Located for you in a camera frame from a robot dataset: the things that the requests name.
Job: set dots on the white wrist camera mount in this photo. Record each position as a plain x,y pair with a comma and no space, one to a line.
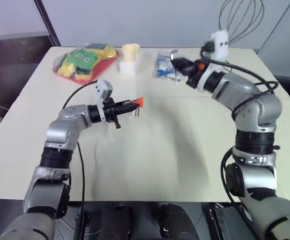
220,45
104,87

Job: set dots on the orange hex key holder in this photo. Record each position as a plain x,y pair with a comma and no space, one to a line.
139,101

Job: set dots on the dark rounded shape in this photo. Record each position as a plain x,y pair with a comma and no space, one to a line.
177,221
116,221

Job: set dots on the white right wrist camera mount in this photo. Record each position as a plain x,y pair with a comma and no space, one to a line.
220,45

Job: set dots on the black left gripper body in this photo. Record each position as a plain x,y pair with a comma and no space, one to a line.
109,111

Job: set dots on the black slanted pole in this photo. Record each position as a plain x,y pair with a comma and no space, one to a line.
48,25

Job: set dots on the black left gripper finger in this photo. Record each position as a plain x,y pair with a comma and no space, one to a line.
124,110
124,104

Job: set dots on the clear bag of colourful toys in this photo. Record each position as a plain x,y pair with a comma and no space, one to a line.
85,60

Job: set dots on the white hexagonal plastic base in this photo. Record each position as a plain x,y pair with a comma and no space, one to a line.
129,68

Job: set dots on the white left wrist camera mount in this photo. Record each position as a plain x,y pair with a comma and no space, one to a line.
104,87

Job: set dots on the cream threaded plastic cylinder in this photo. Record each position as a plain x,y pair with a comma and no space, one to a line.
131,53

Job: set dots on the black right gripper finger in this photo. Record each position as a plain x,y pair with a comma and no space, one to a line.
182,70
182,61

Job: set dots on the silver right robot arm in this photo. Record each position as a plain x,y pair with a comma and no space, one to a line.
247,90

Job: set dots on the clear bag of blue parts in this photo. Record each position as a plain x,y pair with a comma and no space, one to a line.
163,66

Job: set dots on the black flat box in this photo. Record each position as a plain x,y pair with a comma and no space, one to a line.
230,225

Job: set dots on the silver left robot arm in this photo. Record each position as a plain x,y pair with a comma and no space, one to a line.
65,117

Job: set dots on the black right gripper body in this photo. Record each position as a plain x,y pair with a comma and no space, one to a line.
194,72

